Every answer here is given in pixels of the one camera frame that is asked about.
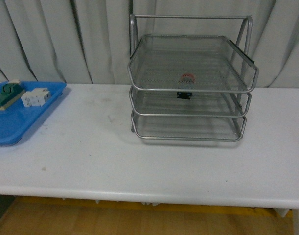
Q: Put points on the silver mesh three-tier rack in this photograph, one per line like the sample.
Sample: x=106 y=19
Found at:
x=224 y=78

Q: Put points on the blue plastic tray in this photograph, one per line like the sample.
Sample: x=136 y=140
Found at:
x=17 y=119

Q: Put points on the white plastic connector block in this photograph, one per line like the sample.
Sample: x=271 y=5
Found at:
x=36 y=97

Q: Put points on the green terminal block module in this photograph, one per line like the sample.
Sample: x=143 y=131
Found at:
x=10 y=93

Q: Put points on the white curtain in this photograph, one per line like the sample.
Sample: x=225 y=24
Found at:
x=87 y=41

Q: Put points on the red emergency stop button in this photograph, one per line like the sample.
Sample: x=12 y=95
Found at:
x=186 y=81

